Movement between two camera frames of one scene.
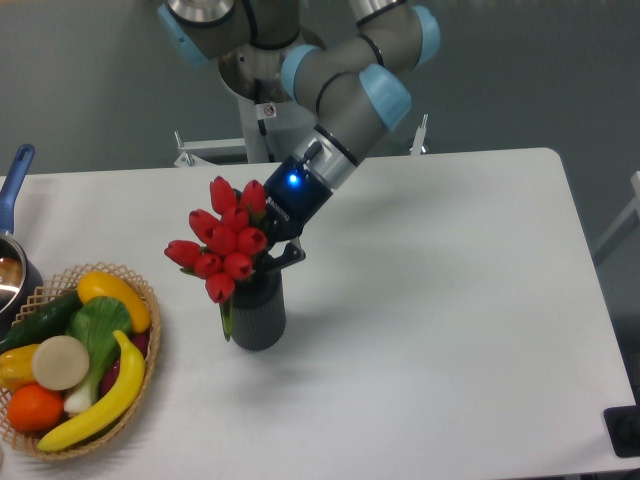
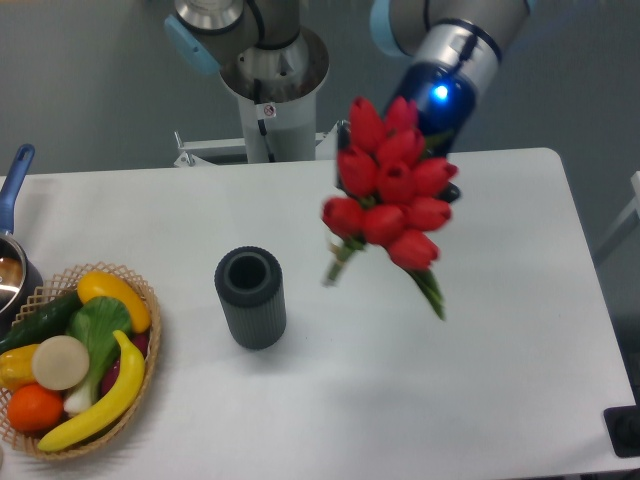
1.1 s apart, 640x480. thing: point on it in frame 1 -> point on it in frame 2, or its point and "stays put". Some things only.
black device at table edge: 623,428 stays put
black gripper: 293,193 -> 444,99
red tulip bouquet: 230,238 -> 389,195
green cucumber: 46,321 stays put
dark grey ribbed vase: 259,310 stays put
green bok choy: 101,325 stays put
